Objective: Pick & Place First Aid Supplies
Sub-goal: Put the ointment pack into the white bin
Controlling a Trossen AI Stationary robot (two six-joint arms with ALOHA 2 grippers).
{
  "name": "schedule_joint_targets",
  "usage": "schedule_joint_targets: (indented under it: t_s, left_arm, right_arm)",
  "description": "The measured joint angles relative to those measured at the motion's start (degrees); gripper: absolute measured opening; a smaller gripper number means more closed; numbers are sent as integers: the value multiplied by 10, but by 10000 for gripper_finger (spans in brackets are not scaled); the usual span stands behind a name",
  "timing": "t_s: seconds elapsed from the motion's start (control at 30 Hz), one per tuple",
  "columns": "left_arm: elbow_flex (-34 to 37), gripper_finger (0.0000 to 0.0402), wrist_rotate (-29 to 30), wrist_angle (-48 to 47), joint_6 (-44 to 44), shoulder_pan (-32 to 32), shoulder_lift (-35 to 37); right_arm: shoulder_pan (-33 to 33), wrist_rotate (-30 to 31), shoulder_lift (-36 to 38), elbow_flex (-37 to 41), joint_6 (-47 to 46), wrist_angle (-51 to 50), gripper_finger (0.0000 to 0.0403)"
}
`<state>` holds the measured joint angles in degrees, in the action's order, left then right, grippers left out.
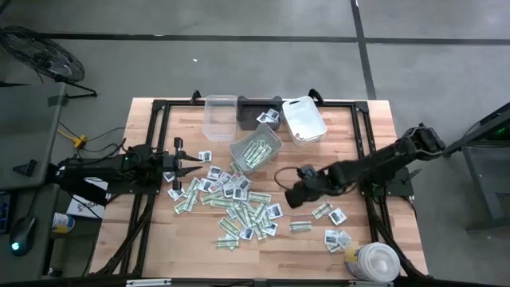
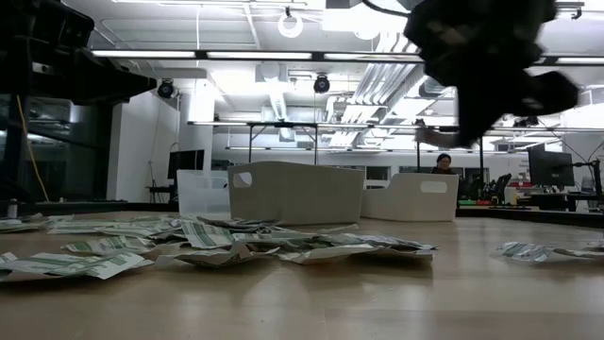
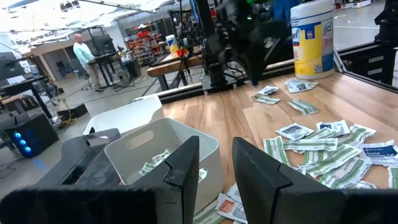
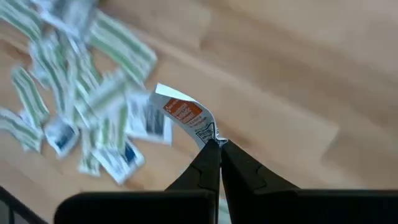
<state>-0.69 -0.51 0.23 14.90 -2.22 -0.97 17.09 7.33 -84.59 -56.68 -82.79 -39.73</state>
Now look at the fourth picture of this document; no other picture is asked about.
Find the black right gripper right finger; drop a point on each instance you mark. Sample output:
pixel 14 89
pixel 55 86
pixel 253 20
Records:
pixel 242 177

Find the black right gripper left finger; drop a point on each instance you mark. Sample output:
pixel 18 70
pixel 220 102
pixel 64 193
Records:
pixel 205 171

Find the white red-label ointment packet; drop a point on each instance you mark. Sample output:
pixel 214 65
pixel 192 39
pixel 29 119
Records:
pixel 183 112

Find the green striped adhesive bandage packet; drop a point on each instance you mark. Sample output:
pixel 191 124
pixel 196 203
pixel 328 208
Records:
pixel 124 46
pixel 29 93
pixel 102 96
pixel 18 129
pixel 21 18
pixel 82 68
pixel 88 155
pixel 56 71

